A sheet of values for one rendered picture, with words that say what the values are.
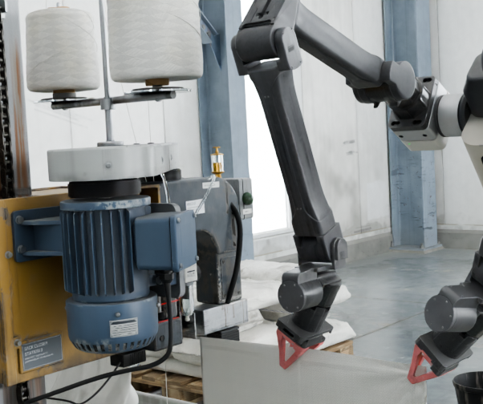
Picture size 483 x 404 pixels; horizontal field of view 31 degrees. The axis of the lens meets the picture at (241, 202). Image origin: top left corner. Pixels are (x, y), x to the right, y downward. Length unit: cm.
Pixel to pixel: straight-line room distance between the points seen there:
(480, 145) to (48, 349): 90
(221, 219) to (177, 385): 295
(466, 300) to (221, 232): 67
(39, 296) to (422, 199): 877
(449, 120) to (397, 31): 862
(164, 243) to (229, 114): 616
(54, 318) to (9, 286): 12
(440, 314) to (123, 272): 50
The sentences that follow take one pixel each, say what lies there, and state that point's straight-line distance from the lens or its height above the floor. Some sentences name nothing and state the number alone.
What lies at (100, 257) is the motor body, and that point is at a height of 124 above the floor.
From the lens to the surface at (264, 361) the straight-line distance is 170.
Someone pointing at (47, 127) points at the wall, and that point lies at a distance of 665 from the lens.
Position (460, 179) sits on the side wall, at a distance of 1036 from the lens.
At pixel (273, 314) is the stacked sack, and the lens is 501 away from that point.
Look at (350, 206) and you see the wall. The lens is 968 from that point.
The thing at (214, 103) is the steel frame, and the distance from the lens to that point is 778.
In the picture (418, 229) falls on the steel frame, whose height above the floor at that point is 24.
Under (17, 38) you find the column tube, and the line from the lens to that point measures 162.
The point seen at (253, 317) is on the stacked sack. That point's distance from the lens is 477.
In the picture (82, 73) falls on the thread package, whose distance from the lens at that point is 172.
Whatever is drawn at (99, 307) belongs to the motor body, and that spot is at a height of 116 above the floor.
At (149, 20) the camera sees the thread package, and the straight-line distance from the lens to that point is 151.
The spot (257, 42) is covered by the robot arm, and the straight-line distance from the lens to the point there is 145.
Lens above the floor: 142
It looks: 4 degrees down
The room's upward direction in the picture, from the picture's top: 3 degrees counter-clockwise
